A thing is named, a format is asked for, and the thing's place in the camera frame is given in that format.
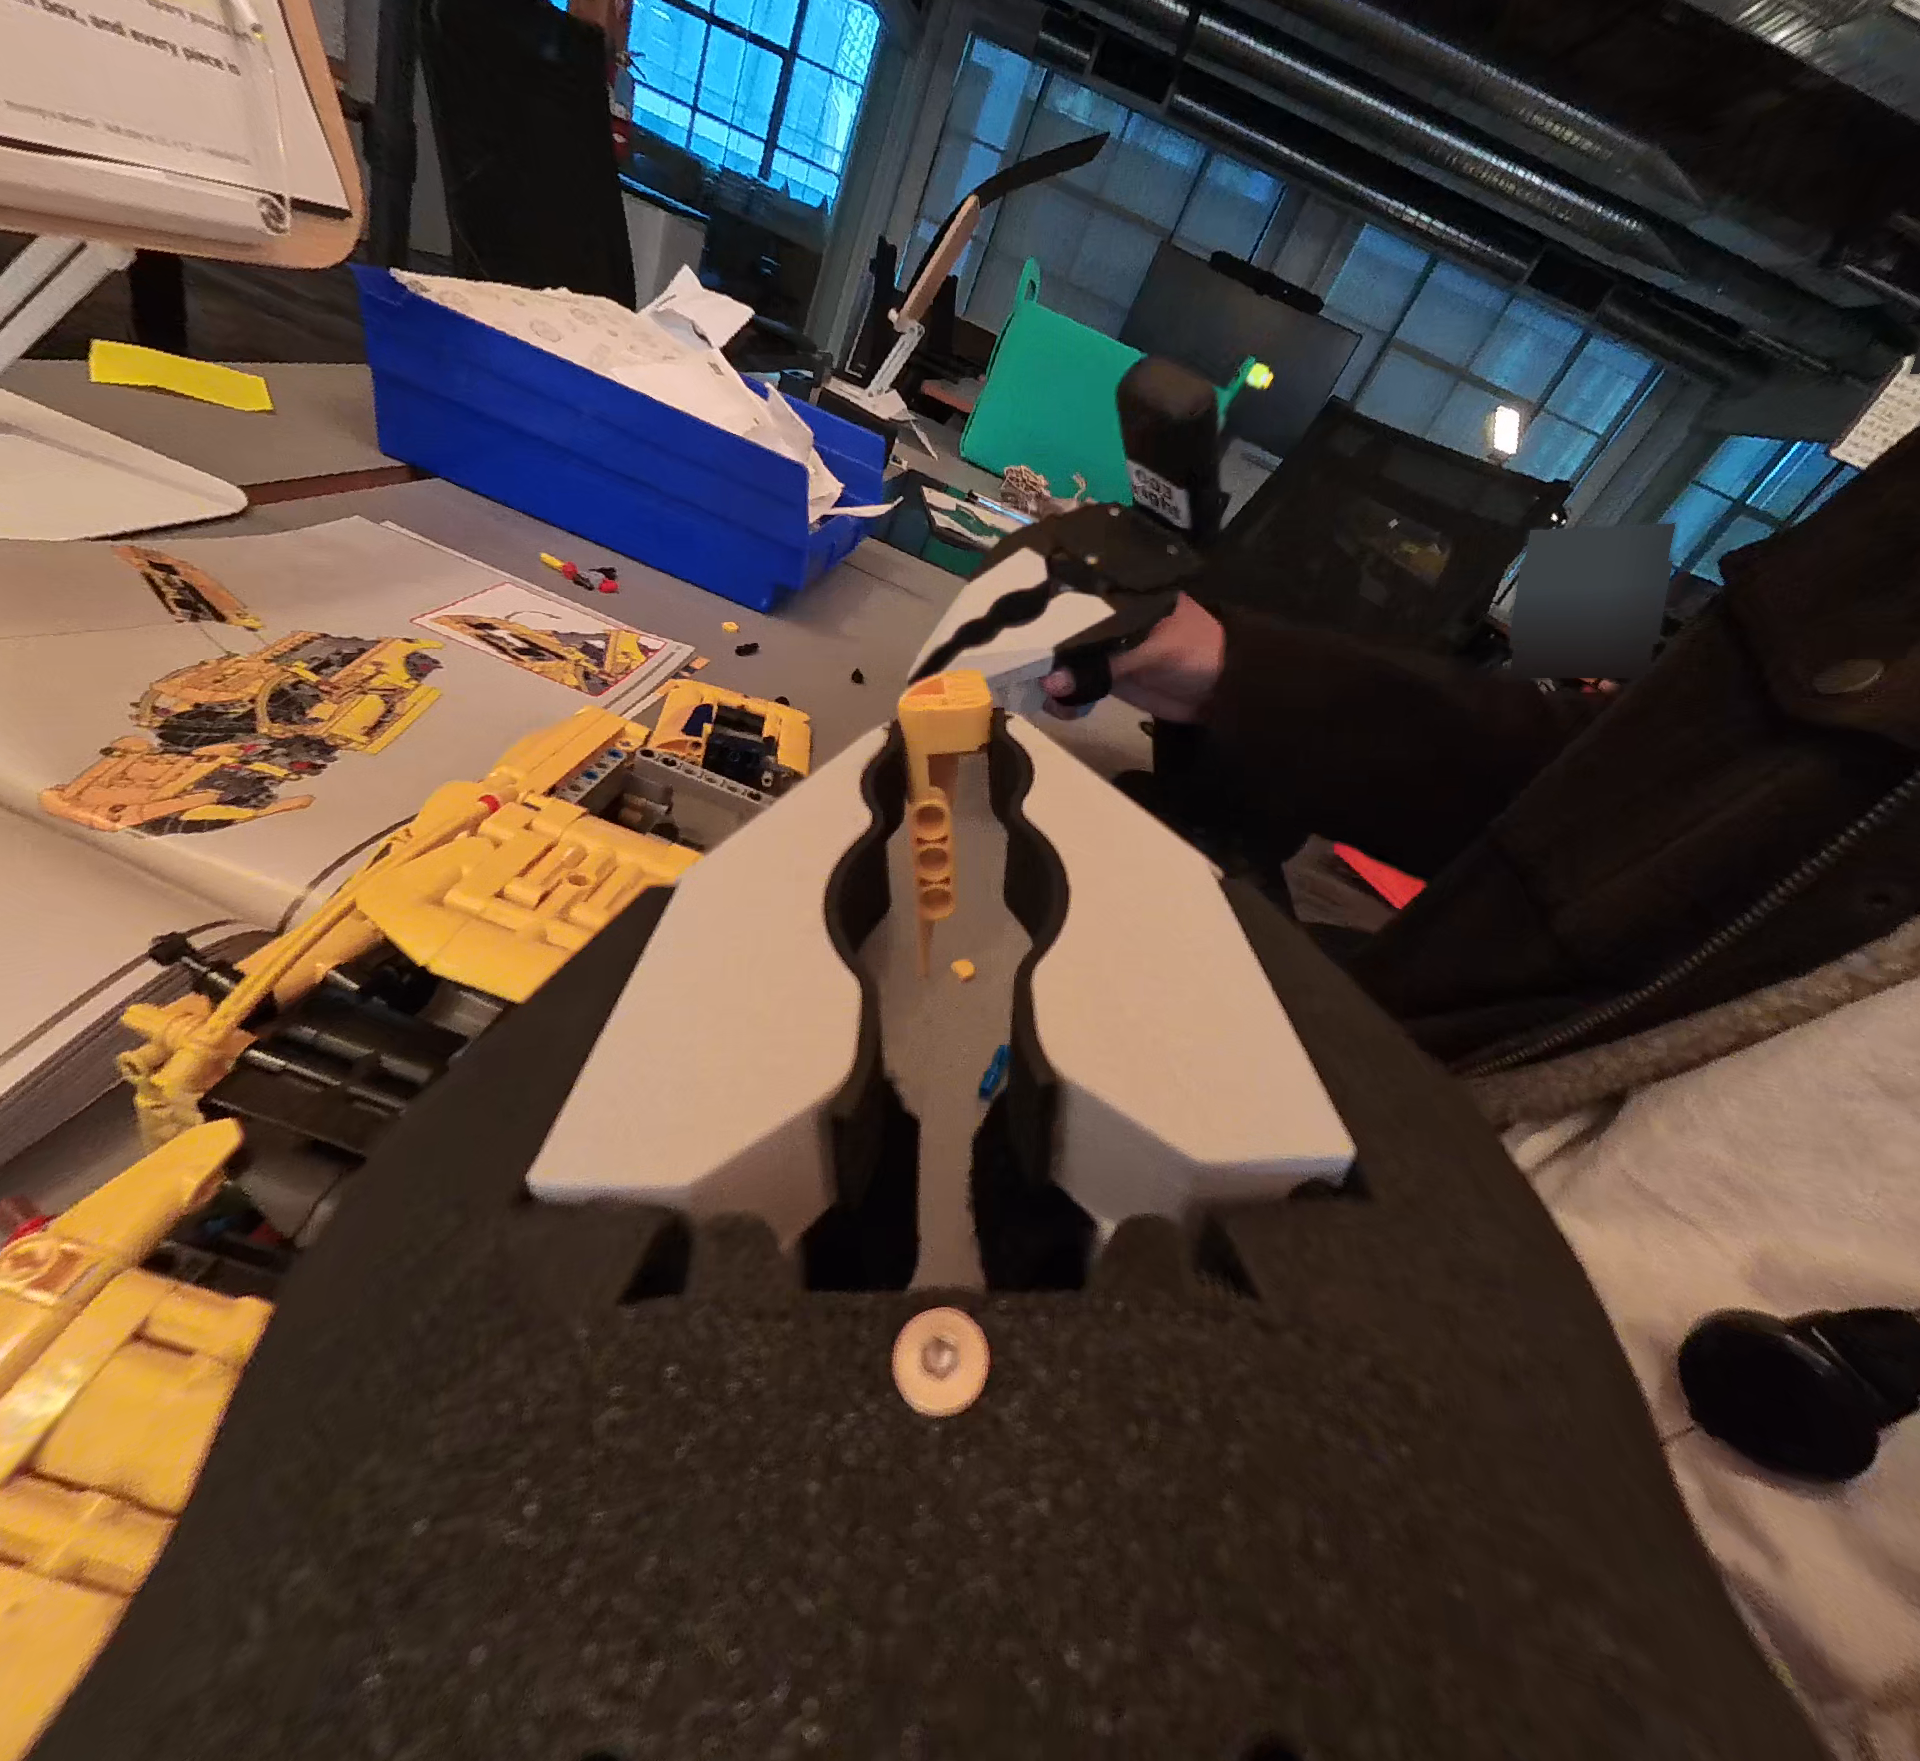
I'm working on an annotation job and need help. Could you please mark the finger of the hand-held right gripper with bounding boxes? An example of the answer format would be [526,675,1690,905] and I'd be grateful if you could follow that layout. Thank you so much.
[975,587,1122,716]
[909,541,1054,680]

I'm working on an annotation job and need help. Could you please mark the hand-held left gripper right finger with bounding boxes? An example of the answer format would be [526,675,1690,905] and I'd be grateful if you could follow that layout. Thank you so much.
[997,714,1361,1248]

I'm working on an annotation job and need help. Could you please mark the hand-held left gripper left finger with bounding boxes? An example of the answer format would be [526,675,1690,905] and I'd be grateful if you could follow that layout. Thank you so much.
[522,720,903,1256]

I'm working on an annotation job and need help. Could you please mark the yellow brick door panel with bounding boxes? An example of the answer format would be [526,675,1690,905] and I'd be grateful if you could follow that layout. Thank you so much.
[894,671,998,984]

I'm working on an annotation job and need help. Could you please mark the yellow brick subassembly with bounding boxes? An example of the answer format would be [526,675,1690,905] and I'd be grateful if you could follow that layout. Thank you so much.
[644,675,816,804]

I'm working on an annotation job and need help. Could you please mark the yellow brick car model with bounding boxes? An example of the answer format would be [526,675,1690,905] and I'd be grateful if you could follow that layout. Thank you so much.
[0,705,709,1761]

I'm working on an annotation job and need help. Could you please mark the person's right forearm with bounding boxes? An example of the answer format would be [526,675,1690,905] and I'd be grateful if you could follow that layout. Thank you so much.
[1201,602,1651,899]

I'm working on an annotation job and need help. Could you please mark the grey desk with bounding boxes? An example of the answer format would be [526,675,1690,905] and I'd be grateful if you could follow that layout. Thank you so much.
[0,351,1202,1283]

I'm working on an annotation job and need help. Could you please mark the person's right hand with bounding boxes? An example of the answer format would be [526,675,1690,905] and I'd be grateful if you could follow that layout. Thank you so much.
[1041,587,1235,730]

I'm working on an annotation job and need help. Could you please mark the green storage bin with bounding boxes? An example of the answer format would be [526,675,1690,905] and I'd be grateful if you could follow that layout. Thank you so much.
[884,476,1053,580]

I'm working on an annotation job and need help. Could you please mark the model kit box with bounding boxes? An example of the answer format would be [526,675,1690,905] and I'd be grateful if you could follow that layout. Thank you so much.
[922,462,1085,550]

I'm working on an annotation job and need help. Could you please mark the green board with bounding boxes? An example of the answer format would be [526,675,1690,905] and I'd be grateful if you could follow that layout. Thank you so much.
[959,257,1256,482]

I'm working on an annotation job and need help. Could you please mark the black office chair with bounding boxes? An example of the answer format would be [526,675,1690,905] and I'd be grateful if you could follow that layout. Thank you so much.
[1227,394,1571,664]

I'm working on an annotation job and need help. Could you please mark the orange striped traffic cone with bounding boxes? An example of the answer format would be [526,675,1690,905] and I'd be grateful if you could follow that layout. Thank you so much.
[1329,841,1428,911]

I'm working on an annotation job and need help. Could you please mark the scattered small brick pins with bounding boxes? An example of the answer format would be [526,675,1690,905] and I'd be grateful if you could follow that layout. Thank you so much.
[539,553,874,683]

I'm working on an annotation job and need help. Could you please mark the blue storage bin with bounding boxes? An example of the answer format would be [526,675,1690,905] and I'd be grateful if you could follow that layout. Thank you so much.
[352,262,892,618]

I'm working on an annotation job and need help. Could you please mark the crumpled white paper bags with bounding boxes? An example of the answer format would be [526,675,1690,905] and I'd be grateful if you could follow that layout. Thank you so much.
[391,265,903,529]

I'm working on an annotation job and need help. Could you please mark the open instruction booklet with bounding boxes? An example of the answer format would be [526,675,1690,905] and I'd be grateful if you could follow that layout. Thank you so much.
[0,514,717,1165]

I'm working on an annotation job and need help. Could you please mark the black round badge reel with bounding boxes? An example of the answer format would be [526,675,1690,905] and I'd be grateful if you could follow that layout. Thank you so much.
[1677,1308,1920,1489]

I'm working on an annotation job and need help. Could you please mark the white document stand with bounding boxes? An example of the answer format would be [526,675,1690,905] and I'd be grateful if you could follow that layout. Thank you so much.
[0,0,297,546]

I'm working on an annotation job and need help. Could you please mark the yellow paper scrap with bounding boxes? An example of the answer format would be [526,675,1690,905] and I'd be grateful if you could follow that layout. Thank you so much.
[84,336,278,414]

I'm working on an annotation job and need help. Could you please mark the printed instruction sheet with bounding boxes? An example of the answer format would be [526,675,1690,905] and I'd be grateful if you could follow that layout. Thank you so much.
[0,0,358,213]

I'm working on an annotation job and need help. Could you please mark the dark wall monitor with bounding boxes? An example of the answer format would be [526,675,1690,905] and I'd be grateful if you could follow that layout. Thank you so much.
[1123,243,1361,462]

